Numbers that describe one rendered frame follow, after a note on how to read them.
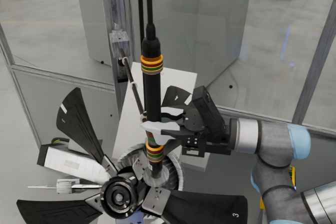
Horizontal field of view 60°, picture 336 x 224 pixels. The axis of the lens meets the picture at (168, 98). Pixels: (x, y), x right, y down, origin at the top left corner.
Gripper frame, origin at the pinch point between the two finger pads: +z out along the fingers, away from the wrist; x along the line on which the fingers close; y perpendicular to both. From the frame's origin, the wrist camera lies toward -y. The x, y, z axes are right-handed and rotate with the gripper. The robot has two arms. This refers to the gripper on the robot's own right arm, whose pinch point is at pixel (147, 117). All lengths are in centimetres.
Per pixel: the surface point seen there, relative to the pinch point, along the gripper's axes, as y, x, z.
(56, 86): 60, 86, 78
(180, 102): 10.0, 19.6, -5.6
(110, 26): 7, 63, 30
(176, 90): 9.2, 24.3, -3.5
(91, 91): 58, 81, 54
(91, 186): 39.9, 6.4, 22.2
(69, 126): 22.3, 15.8, 30.6
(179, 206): 31.1, -1.4, -8.5
